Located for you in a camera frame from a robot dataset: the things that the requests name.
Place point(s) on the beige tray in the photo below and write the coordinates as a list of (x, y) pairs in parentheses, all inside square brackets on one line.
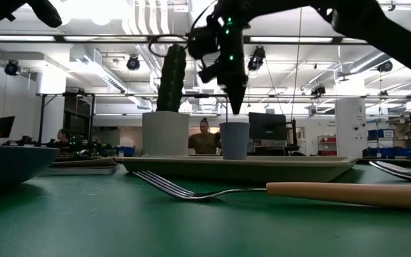
[(244, 171)]

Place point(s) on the brown book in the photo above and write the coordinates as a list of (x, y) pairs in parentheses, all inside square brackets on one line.
[(84, 167)]

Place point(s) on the white pillar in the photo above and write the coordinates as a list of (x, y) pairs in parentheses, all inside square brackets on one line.
[(350, 128)]

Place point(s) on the black metal frame stand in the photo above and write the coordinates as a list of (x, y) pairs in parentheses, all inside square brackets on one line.
[(42, 118)]

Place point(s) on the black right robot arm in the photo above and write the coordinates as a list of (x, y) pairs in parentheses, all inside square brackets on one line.
[(369, 21)]

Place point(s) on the blue storage bin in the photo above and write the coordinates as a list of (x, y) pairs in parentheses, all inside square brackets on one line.
[(127, 151), (380, 133)]

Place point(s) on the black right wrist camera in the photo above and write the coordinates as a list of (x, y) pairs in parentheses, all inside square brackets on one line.
[(202, 43)]

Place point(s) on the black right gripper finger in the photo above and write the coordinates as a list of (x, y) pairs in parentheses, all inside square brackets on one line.
[(241, 89), (230, 91)]

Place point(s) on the white plant pot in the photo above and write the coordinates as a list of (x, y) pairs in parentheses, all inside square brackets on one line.
[(165, 133)]

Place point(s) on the blue plate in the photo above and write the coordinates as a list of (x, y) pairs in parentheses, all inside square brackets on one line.
[(9, 164)]

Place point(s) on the red bin shelf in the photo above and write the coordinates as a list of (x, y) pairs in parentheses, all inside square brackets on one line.
[(328, 146)]

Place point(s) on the blue cup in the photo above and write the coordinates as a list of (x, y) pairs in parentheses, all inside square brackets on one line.
[(234, 141)]

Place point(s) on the green cactus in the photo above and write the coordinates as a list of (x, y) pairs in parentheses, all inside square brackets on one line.
[(171, 78)]

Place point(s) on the black ceiling camera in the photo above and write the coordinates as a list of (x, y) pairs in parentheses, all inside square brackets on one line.
[(318, 90), (12, 68), (385, 66), (133, 63), (256, 59)]

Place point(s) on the person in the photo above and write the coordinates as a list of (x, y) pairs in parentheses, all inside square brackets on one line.
[(62, 137), (203, 141)]

